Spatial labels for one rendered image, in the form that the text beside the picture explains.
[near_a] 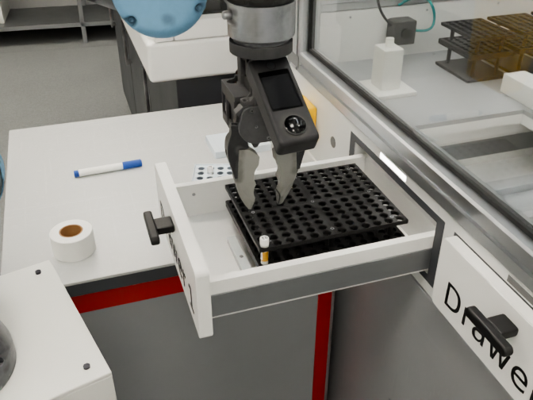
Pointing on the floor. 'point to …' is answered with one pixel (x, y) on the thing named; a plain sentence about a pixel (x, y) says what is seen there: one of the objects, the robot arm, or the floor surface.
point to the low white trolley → (151, 263)
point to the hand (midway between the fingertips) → (266, 200)
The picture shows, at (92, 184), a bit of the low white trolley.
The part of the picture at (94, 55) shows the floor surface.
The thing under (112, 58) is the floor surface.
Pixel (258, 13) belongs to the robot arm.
